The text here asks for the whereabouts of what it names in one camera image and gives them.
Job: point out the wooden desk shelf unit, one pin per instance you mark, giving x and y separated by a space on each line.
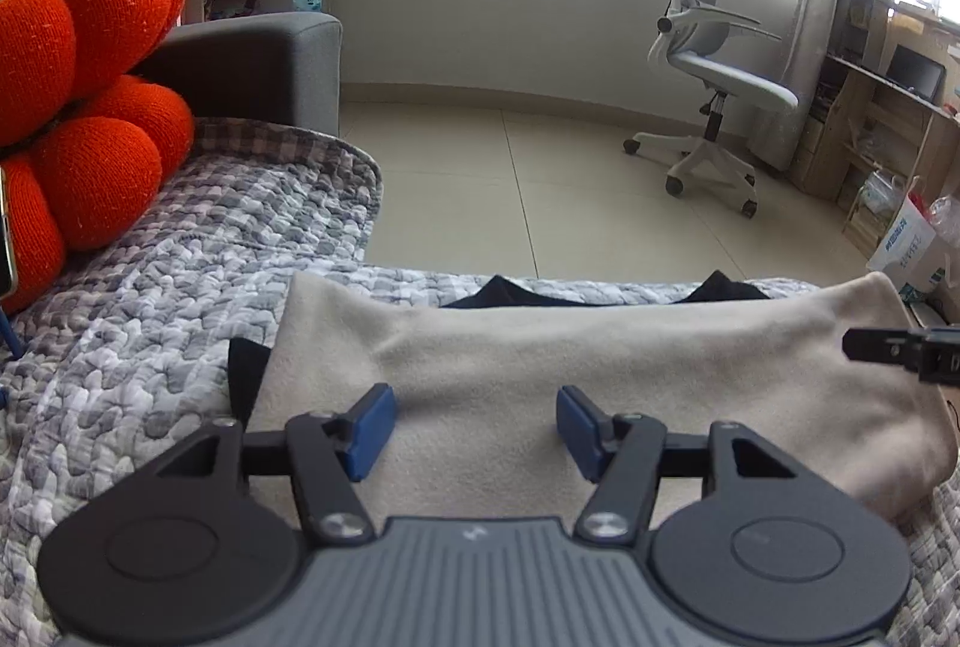
865 137

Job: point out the white blue paper bag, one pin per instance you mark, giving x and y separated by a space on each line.
919 252

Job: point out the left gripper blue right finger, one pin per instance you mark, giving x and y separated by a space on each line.
589 434

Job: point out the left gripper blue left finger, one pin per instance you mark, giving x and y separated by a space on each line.
362 432

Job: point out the smartphone playing video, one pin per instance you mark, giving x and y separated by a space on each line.
8 271

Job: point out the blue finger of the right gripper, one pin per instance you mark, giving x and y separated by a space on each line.
905 348

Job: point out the black laptop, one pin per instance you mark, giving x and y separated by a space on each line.
916 73

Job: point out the right grey curtain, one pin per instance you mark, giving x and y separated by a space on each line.
776 137

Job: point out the red flower plush cushion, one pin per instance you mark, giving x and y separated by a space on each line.
86 144

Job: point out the white grey office chair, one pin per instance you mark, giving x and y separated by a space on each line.
690 33

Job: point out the blue stool phone stand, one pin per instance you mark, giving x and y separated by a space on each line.
14 346

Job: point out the grey checked quilted bedcover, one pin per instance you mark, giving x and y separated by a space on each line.
128 354

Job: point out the cream black raglan sweatshirt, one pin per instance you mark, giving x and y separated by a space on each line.
476 388

